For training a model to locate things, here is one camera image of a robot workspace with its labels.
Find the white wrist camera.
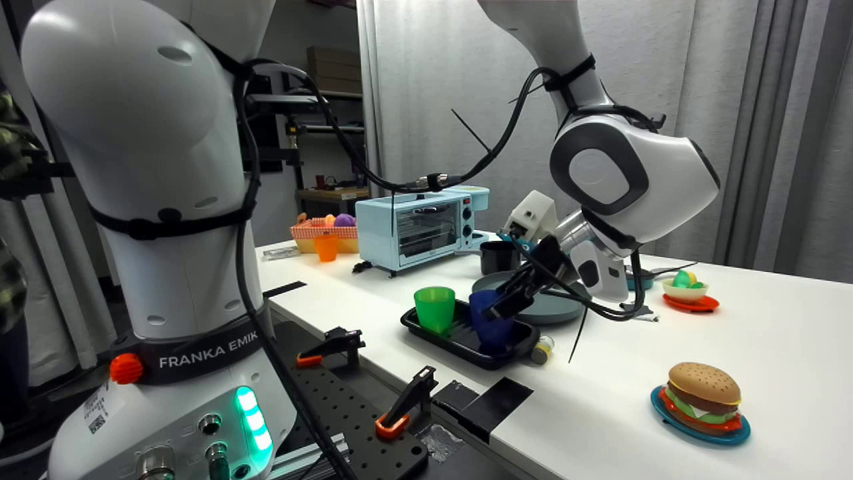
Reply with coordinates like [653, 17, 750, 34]
[503, 186, 559, 245]

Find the small orange plate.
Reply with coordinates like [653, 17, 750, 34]
[662, 290, 723, 318]

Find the camouflage clothing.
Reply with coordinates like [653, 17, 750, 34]
[0, 82, 51, 335]

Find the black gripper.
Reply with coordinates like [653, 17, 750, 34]
[494, 231, 581, 322]

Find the light blue toy oven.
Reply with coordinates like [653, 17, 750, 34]
[351, 185, 494, 275]

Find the black breadboard base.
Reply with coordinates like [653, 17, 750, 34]
[265, 303, 557, 480]

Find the pink toy basket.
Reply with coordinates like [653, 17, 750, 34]
[289, 210, 359, 257]

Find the toy hamburger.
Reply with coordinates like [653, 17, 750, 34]
[658, 361, 744, 438]
[647, 383, 755, 449]

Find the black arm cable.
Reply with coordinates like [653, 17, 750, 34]
[225, 51, 670, 480]

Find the grey-green round plate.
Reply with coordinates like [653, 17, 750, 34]
[469, 270, 585, 329]

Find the silver aluminium rail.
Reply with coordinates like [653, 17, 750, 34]
[270, 431, 354, 480]

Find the long black tape strip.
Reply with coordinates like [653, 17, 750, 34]
[262, 277, 309, 302]

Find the black cooking pot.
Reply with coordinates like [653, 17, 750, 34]
[477, 238, 526, 277]

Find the grey curtain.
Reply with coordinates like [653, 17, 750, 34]
[354, 0, 853, 287]

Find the red round button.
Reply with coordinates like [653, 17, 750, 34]
[107, 350, 146, 386]

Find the background storage shelf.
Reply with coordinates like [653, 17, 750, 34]
[249, 42, 370, 215]

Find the black rectangular tray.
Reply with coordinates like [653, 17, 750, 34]
[397, 299, 543, 374]

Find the green plastic cup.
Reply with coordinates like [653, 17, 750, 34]
[411, 282, 458, 339]

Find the blue plastic cup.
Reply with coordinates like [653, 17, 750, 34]
[466, 287, 521, 355]

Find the orange plastic cup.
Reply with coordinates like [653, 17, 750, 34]
[315, 227, 343, 265]

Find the black orange clamp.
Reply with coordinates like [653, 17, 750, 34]
[293, 325, 367, 374]
[373, 362, 439, 446]

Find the wide black tape patch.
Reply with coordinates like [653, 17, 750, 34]
[433, 377, 535, 446]

